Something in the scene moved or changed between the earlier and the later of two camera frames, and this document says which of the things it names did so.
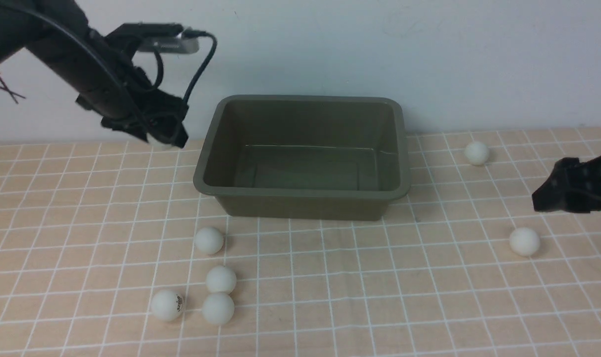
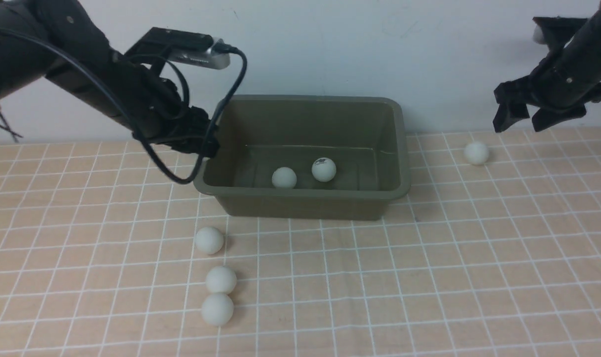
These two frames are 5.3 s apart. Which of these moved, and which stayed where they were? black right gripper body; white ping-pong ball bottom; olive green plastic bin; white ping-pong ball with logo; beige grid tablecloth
Moved: black right gripper body; white ping-pong ball with logo
Stayed: beige grid tablecloth; olive green plastic bin; white ping-pong ball bottom
